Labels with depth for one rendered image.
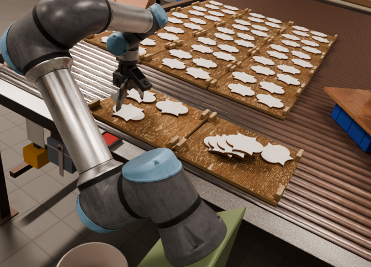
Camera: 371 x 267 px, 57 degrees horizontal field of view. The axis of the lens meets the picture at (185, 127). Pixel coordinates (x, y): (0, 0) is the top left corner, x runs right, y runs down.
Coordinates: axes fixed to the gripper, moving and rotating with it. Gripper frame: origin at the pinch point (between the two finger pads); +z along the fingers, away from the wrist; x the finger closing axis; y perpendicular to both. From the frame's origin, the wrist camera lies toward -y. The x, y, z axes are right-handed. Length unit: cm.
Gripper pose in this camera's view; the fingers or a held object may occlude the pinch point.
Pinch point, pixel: (131, 106)
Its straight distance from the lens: 142.2
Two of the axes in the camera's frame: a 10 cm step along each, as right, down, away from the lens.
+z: -1.1, 8.4, 5.3
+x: -5.8, 3.7, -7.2
